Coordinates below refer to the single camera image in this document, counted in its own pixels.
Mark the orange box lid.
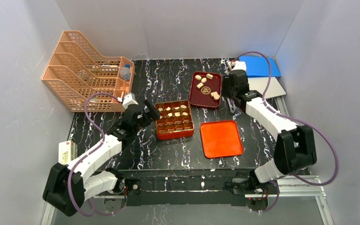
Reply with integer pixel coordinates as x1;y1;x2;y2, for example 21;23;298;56
200;120;244;158

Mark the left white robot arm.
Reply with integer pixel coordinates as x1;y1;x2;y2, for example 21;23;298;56
42;100;160;217

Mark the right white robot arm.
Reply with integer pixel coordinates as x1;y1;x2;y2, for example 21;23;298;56
222;69;317;191

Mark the orange chocolate box with tray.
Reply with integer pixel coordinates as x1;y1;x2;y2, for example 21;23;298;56
155;100;195;140

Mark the round white chocolate piece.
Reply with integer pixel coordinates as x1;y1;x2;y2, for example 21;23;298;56
213;94;220;100

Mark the square white chocolate piece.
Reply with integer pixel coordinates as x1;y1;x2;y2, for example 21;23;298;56
210;91;218;97

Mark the dark red chocolate tray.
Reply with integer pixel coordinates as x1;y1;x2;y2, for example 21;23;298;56
188;71;222;108

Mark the white board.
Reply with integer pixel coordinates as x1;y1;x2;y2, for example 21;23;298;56
226;60;287;100

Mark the blue folder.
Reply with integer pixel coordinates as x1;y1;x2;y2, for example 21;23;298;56
239;56;281;78

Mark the small bottle with blue cap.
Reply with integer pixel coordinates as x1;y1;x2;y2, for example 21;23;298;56
119;64;131;82

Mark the peach plastic file rack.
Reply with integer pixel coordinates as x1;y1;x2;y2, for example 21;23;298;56
41;30;135;112

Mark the small white red box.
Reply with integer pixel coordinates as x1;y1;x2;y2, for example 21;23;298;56
58;141;78;165

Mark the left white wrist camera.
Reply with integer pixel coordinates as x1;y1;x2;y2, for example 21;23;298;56
122;93;138;110

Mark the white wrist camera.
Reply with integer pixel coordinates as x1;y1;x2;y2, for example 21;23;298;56
230;60;247;71
122;93;138;110

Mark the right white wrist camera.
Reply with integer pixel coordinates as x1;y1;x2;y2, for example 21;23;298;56
230;60;247;71

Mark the aluminium base frame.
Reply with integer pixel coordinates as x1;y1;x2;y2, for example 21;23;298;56
40;96;334;225

